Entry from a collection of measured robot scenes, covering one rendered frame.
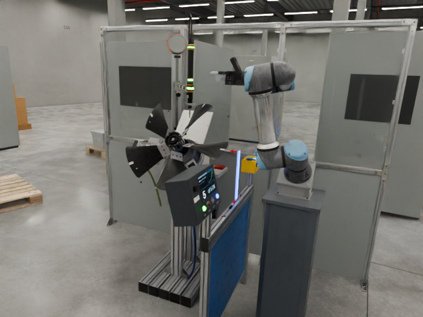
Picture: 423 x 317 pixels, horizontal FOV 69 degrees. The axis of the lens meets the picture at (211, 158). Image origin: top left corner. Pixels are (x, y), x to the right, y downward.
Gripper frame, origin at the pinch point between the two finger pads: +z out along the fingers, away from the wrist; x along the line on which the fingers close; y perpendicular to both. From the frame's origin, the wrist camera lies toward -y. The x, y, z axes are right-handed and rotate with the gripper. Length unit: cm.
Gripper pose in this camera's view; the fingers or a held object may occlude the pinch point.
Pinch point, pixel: (214, 72)
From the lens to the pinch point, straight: 196.4
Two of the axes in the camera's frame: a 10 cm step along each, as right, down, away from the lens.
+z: -9.3, -1.3, 3.5
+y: -0.4, 9.7, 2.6
